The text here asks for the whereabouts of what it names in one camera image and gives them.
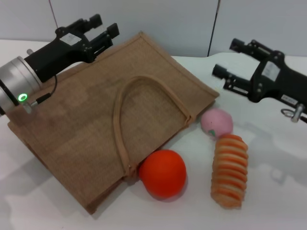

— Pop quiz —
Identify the left gripper cable with plug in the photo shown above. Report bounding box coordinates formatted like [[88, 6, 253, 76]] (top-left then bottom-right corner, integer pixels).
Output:
[[23, 74, 58, 114]]

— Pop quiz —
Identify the right gripper cable with plug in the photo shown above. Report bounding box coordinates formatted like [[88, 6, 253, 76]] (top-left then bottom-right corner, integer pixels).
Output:
[[280, 103, 307, 123]]

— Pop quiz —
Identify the gripper cable with plug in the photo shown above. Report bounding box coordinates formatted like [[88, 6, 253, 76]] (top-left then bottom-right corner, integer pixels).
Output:
[[23, 74, 58, 114], [280, 103, 307, 123]]

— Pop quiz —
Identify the orange red pear toy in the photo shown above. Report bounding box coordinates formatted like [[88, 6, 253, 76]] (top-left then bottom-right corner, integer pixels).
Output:
[[139, 149, 188, 199]]

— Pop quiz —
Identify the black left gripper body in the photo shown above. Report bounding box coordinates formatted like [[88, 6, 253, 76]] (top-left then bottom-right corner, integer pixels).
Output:
[[24, 24, 97, 82]]

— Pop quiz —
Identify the brown jute handbag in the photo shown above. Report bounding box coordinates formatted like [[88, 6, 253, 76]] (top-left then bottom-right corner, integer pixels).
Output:
[[7, 31, 220, 215]]

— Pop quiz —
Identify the striped long bread loaf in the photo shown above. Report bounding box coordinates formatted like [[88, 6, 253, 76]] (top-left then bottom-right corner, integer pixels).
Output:
[[210, 134, 249, 209]]

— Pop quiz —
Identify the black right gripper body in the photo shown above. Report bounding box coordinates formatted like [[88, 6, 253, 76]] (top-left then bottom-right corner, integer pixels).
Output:
[[248, 56, 307, 108]]

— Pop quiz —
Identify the pink peach bun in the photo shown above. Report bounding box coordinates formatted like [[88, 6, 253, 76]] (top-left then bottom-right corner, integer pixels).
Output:
[[201, 107, 234, 140]]

